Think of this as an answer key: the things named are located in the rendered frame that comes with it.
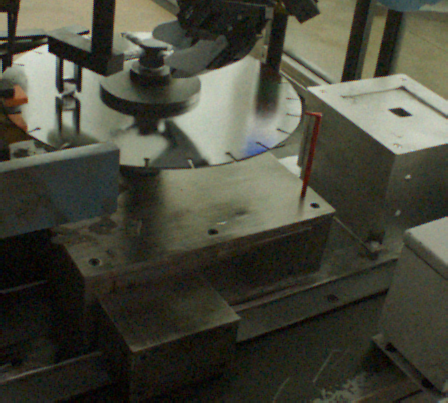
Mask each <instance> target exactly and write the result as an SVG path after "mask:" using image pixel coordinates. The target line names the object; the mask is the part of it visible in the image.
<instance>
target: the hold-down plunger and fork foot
mask: <svg viewBox="0 0 448 403"><path fill-rule="evenodd" d="M115 7H116V0H93V16H92V31H91V40H90V39H89V38H86V37H84V36H82V37H81V36H80V35H78V34H75V33H74V32H71V31H66V30H64V31H60V32H57V33H55V34H52V35H48V40H47V53H50V54H53V55H54V56H56V80H55V88H56V89H57V91H58V93H59V94H63V81H64V60H67V61H68V62H70V63H73V64H74V73H73V77H74V79H75V84H76V90H77V92H78V93H81V92H82V71H83V68H84V69H87V70H89V71H92V72H95V73H97V74H99V75H101V76H103V77H105V78H106V77H110V76H112V75H115V74H117V73H119V72H121V71H123V65H124V56H125V53H123V52H121V51H119V50H116V49H115V48H113V39H114V20H115Z"/></svg>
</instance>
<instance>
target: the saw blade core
mask: <svg viewBox="0 0 448 403"><path fill-rule="evenodd" d="M127 33H128V32H120V35H121V37H119V32H114V39H113V48H115V49H116V50H119V51H121V52H126V51H131V50H136V49H139V47H138V46H137V45H135V44H134V43H131V42H129V41H128V40H127V39H126V38H125V35H126V34H127ZM22 66H23V67H22ZM198 77H199V79H200V80H201V84H202V86H201V95H200V97H199V99H197V100H196V101H195V103H193V104H191V105H189V106H187V107H184V108H181V109H178V110H172V111H143V110H137V109H132V108H128V107H126V108H125V107H123V106H120V105H117V104H115V103H114V102H112V101H110V100H109V99H106V97H105V96H104V95H103V94H102V93H101V91H100V89H99V78H100V75H99V74H97V73H95V72H92V71H89V70H87V69H84V68H83V71H82V92H81V93H78V92H77V90H76V93H75V95H70V96H64V95H62V94H59V93H58V91H57V89H56V88H55V80H56V56H54V55H53V54H50V53H47V44H46V45H43V46H41V47H38V48H37V49H34V50H33V52H32V51H30V52H29V53H27V54H25V55H23V56H21V58H19V59H16V60H15V61H14V62H13V66H12V68H7V69H6V70H5V71H4V73H3V75H2V77H1V80H0V81H3V80H10V82H11V83H12V85H13V86H21V88H22V89H23V92H24V93H25V94H26V95H27V96H28V97H29V104H26V105H20V106H14V107H6V106H5V105H4V104H3V102H2V101H1V99H0V107H1V109H4V108H6V109H7V110H8V111H7V112H6V113H5V115H6V116H7V118H8V119H9V120H10V121H11V122H12V124H13V125H15V126H16V127H18V128H19V129H20V130H21V131H22V132H24V133H25V134H26V135H27V134H28V136H30V137H32V138H33V139H35V140H37V141H38V142H40V143H41V144H43V145H47V146H49V147H51V148H54V149H55V150H59V149H61V150H60V151H63V150H68V149H73V148H79V147H83V146H89V145H94V144H99V143H104V142H110V141H114V142H115V143H116V144H117V145H118V146H119V147H120V159H119V166H124V167H131V168H142V169H144V166H145V160H148V169H159V170H180V169H192V167H194V168H195V169H196V168H206V167H213V166H219V165H225V164H229V163H233V162H234V161H235V162H241V161H245V160H247V159H250V158H253V157H256V156H259V155H261V154H263V153H265V152H267V150H271V149H273V148H274V147H276V146H279V145H280V144H281V143H283V142H284V141H285V140H286V139H287V138H289V137H290V135H291V134H292V132H294V131H295V129H296V127H297V126H298V123H299V121H300V118H301V112H302V107H301V109H296V108H289V107H287V105H294V106H301V102H300V99H299V96H298V94H297V92H296V91H295V90H294V88H293V87H292V86H291V84H290V83H288V81H287V80H286V79H284V77H283V76H282V75H280V74H279V73H278V72H277V71H275V70H274V69H272V68H270V67H269V66H267V65H266V64H264V63H262V62H260V61H259V60H257V59H255V58H254V57H252V56H250V55H247V56H246V57H245V58H243V59H242V60H241V61H240V62H238V63H236V64H234V63H233V64H231V65H228V66H227V67H225V68H222V69H220V70H215V71H212V72H210V73H208V74H202V75H198ZM287 99H288V100H287ZM18 113H20V114H18ZM35 130H36V131H35ZM278 130H279V131H278ZM66 143H68V144H67V145H65V146H64V144H66ZM63 146H64V147H63ZM62 147H63V148H62ZM226 154H229V155H230V157H231V158H232V159H233V160H232V159H231V158H230V157H229V155H226ZM187 160H191V161H192V163H193V166H192V165H191V163H190V162H189V161H187Z"/></svg>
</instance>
